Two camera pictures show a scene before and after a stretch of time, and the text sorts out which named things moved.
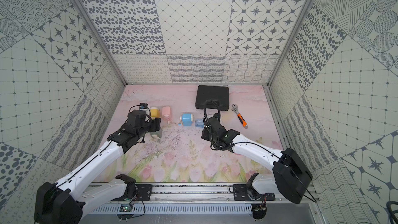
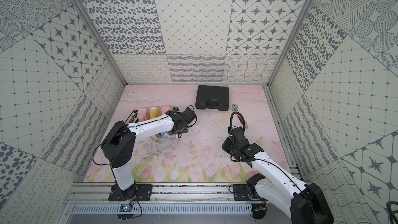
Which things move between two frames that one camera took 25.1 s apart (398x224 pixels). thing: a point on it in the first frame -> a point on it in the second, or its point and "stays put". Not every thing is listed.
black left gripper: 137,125 -> 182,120
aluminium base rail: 138,198 stays put
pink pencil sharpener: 167,113 stays put
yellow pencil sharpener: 154,112 stays put
